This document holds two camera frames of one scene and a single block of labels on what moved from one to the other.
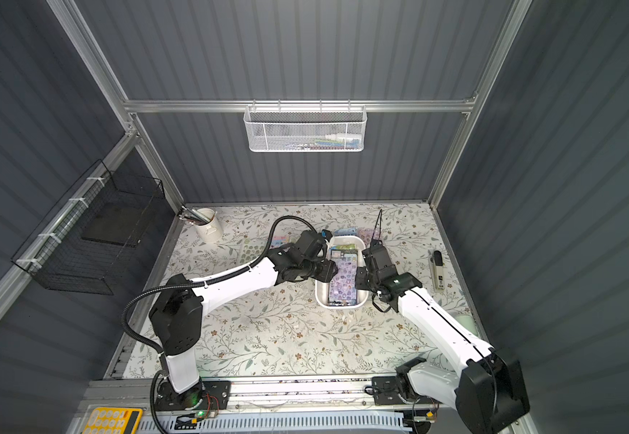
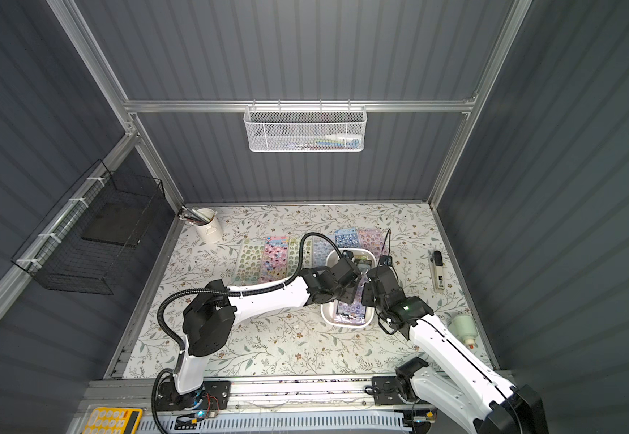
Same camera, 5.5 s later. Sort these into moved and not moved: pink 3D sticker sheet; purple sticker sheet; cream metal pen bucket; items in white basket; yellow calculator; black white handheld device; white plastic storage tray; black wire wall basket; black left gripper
Moved: white plastic storage tray; black left gripper; purple sticker sheet
Not moved: items in white basket; black wire wall basket; yellow calculator; pink 3D sticker sheet; black white handheld device; cream metal pen bucket
